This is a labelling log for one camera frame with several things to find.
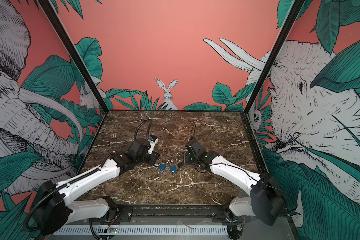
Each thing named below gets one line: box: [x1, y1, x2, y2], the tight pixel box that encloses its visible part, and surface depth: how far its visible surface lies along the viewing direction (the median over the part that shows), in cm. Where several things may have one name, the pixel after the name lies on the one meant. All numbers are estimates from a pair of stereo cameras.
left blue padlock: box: [158, 163, 166, 171], surface depth 92 cm
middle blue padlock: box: [170, 166, 177, 173], surface depth 92 cm
